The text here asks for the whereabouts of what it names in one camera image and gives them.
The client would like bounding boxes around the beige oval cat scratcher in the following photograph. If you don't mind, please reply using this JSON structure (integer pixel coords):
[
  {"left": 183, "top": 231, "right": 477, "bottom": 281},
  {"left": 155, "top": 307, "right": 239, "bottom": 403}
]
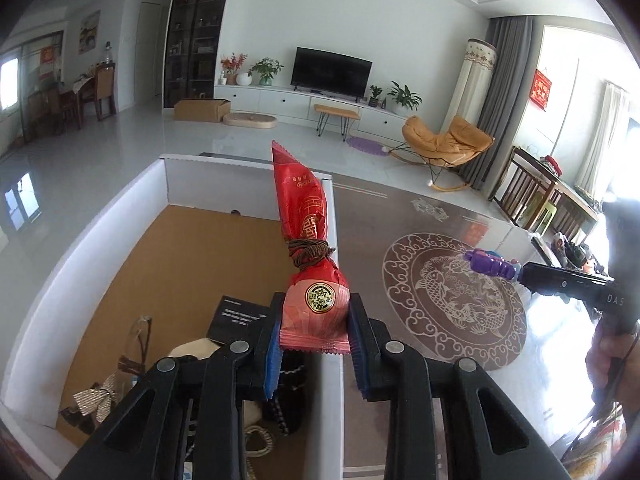
[{"left": 223, "top": 112, "right": 278, "bottom": 130}]

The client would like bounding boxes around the leafy plant in white pot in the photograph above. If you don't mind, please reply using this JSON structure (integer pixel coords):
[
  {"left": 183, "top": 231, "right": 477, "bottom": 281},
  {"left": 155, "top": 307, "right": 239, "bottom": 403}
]
[{"left": 387, "top": 81, "right": 423, "bottom": 112}]

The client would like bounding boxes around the covered standing air conditioner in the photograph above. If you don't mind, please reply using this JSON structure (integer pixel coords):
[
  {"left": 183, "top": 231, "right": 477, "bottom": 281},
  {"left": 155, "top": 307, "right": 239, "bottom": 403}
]
[{"left": 439, "top": 37, "right": 500, "bottom": 134}]

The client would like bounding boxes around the floral patterned cloth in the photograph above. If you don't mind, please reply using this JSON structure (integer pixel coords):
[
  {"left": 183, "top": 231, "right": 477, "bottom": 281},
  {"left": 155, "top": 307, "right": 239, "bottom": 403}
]
[{"left": 550, "top": 402, "right": 632, "bottom": 467}]

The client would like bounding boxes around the purple plastic toy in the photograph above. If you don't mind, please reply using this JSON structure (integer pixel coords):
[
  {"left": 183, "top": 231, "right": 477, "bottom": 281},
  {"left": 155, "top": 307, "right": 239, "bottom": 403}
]
[{"left": 462, "top": 248, "right": 524, "bottom": 284}]

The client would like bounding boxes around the bushy green potted plant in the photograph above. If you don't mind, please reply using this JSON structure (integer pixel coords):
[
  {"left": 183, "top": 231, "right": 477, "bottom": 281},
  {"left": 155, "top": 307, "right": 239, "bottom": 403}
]
[{"left": 248, "top": 57, "right": 284, "bottom": 86}]

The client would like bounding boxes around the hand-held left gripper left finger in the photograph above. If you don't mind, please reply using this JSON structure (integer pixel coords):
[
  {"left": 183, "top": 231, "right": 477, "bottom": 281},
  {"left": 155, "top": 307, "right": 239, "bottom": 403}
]
[{"left": 57, "top": 291, "right": 285, "bottom": 480}]

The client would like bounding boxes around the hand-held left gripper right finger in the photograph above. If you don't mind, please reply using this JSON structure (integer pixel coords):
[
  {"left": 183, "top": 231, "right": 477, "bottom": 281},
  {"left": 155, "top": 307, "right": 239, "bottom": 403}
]
[{"left": 347, "top": 291, "right": 571, "bottom": 480}]

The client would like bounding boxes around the red snack packet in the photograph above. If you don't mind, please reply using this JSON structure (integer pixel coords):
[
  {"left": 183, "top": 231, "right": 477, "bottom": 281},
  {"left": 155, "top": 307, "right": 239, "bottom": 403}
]
[{"left": 271, "top": 139, "right": 351, "bottom": 356}]

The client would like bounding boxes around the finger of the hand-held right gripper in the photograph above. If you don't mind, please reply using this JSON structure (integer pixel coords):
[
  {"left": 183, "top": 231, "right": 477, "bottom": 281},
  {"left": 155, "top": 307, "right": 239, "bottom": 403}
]
[{"left": 519, "top": 261, "right": 569, "bottom": 298}]

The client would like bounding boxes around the rhinestone bow hair clip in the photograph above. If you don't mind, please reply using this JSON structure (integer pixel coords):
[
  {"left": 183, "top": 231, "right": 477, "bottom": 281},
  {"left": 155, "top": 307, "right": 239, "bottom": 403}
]
[{"left": 58, "top": 374, "right": 121, "bottom": 434}]

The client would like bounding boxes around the framed wall picture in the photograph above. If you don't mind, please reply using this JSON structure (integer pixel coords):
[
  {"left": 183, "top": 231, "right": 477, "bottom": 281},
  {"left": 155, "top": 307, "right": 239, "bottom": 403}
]
[{"left": 78, "top": 9, "right": 101, "bottom": 55}]

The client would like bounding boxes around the brown patterned glass desktop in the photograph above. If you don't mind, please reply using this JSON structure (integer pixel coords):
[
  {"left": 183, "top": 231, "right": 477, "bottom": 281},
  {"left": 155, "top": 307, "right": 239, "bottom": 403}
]
[{"left": 329, "top": 172, "right": 603, "bottom": 480}]

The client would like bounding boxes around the orange lounge chair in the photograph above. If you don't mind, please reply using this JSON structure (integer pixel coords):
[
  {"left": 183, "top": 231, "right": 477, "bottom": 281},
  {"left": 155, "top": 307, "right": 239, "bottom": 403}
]
[{"left": 389, "top": 114, "right": 495, "bottom": 192}]

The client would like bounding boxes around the wooden bench with metal legs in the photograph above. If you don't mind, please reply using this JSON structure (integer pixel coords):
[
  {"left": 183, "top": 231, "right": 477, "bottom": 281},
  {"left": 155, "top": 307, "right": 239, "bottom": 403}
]
[{"left": 313, "top": 103, "right": 361, "bottom": 141}]

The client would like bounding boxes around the dark glass display cabinet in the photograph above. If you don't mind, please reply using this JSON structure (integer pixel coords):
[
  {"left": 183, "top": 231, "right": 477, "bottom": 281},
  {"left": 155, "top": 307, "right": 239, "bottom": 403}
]
[{"left": 162, "top": 0, "right": 236, "bottom": 109}]

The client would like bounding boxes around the white television cabinet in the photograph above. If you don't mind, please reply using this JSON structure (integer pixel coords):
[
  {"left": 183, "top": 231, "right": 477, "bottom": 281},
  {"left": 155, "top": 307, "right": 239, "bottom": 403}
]
[{"left": 213, "top": 84, "right": 427, "bottom": 132}]

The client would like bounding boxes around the dark wooden chair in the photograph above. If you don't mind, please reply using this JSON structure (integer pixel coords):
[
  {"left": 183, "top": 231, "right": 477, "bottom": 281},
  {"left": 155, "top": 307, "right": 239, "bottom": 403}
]
[{"left": 492, "top": 145, "right": 561, "bottom": 229}]

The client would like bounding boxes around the red flower bouquet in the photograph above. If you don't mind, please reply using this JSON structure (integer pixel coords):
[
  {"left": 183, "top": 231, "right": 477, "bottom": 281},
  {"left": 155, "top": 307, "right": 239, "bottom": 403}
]
[{"left": 219, "top": 52, "right": 249, "bottom": 85}]

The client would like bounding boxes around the purple round floor mat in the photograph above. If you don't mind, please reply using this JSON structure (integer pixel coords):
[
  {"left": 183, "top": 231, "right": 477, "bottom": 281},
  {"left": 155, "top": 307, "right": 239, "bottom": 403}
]
[{"left": 346, "top": 134, "right": 391, "bottom": 155}]

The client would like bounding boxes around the grey curtain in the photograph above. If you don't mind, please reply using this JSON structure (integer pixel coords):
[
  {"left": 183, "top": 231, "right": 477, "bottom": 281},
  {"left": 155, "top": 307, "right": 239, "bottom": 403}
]
[{"left": 460, "top": 14, "right": 546, "bottom": 192}]

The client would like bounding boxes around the green plastic stool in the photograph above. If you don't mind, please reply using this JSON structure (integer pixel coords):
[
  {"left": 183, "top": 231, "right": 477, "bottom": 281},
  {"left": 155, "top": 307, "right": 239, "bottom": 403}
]
[{"left": 524, "top": 199, "right": 556, "bottom": 234}]

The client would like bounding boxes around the black card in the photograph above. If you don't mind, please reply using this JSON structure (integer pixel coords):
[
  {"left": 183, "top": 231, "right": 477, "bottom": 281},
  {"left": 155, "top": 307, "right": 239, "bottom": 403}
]
[{"left": 206, "top": 293, "right": 271, "bottom": 346}]

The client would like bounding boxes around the red wall decoration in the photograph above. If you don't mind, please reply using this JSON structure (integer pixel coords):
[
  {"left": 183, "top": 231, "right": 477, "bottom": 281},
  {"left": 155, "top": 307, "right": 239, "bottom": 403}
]
[{"left": 532, "top": 68, "right": 553, "bottom": 110}]

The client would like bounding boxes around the white cardboard box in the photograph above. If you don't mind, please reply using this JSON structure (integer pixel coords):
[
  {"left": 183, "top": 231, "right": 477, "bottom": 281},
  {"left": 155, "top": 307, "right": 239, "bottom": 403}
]
[{"left": 0, "top": 152, "right": 346, "bottom": 480}]

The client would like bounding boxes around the clear plastic claw clip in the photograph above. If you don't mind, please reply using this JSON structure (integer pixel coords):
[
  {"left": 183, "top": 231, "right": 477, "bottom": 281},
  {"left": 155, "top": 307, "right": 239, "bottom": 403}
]
[{"left": 117, "top": 313, "right": 154, "bottom": 377}]

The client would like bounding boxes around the black flat television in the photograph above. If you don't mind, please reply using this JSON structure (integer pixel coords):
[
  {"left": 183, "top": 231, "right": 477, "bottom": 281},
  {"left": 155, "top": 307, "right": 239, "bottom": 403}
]
[{"left": 290, "top": 46, "right": 374, "bottom": 99}]

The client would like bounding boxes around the person's right hand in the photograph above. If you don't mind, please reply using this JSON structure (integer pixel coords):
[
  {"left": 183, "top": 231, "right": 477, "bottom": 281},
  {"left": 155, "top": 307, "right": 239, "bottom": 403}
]
[{"left": 585, "top": 330, "right": 640, "bottom": 412}]

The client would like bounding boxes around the sheer white curtain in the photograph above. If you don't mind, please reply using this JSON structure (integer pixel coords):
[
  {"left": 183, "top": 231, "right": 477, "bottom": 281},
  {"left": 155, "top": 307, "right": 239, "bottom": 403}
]
[{"left": 574, "top": 79, "right": 632, "bottom": 202}]

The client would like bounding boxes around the wooden side table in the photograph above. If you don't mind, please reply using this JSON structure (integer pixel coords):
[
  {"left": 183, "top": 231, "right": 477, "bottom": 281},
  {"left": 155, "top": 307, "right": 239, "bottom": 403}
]
[{"left": 520, "top": 159, "right": 601, "bottom": 242}]

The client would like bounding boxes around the brown cardboard box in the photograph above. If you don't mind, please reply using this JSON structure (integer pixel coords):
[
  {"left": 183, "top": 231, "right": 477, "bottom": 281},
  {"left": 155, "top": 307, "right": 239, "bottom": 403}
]
[{"left": 173, "top": 98, "right": 232, "bottom": 124}]

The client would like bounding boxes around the wooden dining set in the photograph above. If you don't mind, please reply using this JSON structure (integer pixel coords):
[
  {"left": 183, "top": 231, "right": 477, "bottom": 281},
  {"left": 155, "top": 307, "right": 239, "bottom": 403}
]
[{"left": 24, "top": 59, "right": 119, "bottom": 137}]

